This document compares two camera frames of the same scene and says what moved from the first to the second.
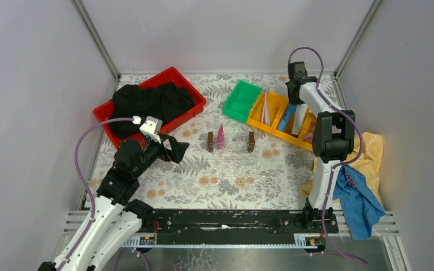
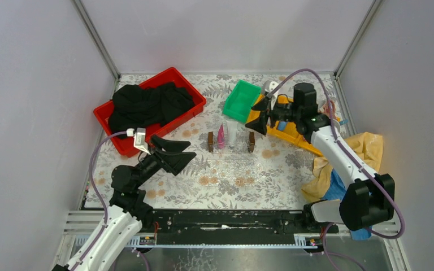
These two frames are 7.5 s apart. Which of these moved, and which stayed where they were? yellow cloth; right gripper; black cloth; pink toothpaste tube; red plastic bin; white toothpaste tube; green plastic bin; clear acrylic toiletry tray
Moved: clear acrylic toiletry tray; white toothpaste tube; right gripper
Stayed: yellow cloth; pink toothpaste tube; black cloth; red plastic bin; green plastic bin
